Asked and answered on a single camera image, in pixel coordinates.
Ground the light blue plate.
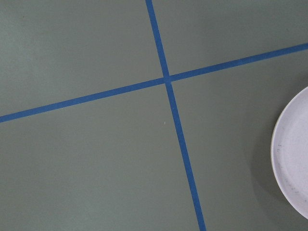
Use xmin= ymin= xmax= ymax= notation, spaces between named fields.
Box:
xmin=270 ymin=88 xmax=308 ymax=218

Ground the blue tape grid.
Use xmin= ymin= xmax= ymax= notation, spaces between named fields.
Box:
xmin=0 ymin=0 xmax=308 ymax=231

